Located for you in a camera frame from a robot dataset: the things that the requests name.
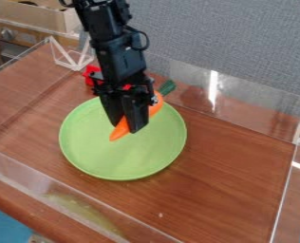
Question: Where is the black cable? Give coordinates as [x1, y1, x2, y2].
[125, 27, 151, 52]

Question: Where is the clear acrylic enclosure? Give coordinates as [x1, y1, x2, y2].
[0, 42, 300, 243]

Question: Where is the green plate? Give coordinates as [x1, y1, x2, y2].
[59, 98, 188, 180]

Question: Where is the red plastic block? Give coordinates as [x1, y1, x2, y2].
[83, 65, 134, 93]

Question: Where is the orange toy carrot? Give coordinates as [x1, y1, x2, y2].
[110, 80, 176, 141]

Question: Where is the cardboard box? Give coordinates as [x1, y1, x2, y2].
[0, 0, 81, 33]

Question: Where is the clear acrylic triangle bracket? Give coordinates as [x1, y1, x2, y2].
[50, 37, 94, 71]

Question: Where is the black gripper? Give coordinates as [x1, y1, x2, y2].
[90, 32, 155, 133]

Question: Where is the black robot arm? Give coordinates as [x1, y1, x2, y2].
[59, 0, 158, 133]

